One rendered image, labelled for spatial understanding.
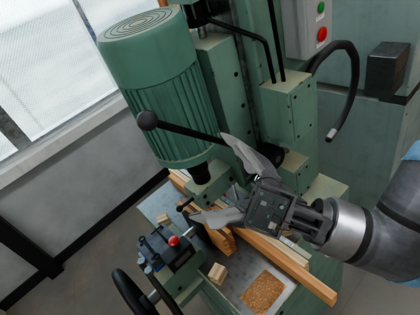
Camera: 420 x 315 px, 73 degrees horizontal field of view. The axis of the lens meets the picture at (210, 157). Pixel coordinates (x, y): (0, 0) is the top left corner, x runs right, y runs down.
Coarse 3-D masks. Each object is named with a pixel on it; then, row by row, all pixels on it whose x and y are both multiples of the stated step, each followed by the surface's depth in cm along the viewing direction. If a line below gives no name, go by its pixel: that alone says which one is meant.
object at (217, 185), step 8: (216, 160) 85; (208, 168) 83; (216, 168) 82; (224, 168) 81; (216, 176) 80; (224, 176) 81; (232, 176) 83; (184, 184) 81; (192, 184) 80; (208, 184) 78; (216, 184) 80; (224, 184) 82; (192, 192) 78; (200, 192) 77; (208, 192) 79; (216, 192) 81; (200, 200) 78; (208, 200) 80
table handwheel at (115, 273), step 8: (112, 272) 82; (120, 272) 81; (120, 280) 77; (128, 280) 93; (120, 288) 75; (128, 288) 75; (136, 288) 95; (128, 296) 73; (136, 296) 84; (144, 296) 84; (152, 296) 84; (160, 296) 85; (128, 304) 72; (136, 304) 72; (144, 304) 82; (152, 304) 84; (136, 312) 71; (144, 312) 72; (152, 312) 83
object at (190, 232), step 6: (186, 216) 82; (192, 222) 80; (198, 222) 79; (192, 228) 82; (198, 228) 79; (204, 228) 79; (186, 234) 81; (192, 234) 82; (198, 234) 84; (204, 234) 80; (204, 240) 82; (210, 240) 83
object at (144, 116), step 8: (144, 112) 44; (152, 112) 45; (136, 120) 45; (144, 120) 44; (152, 120) 44; (160, 120) 47; (144, 128) 45; (152, 128) 45; (160, 128) 47; (168, 128) 48; (176, 128) 49; (184, 128) 51; (192, 136) 53; (200, 136) 54; (208, 136) 55; (224, 144) 59; (264, 144) 72; (272, 144) 72; (264, 152) 70; (272, 152) 69; (280, 152) 71; (272, 160) 70; (280, 160) 72
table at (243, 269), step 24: (168, 192) 105; (144, 216) 102; (192, 240) 87; (240, 240) 82; (240, 264) 77; (264, 264) 75; (192, 288) 79; (216, 288) 74; (240, 288) 72; (288, 288) 69; (240, 312) 68
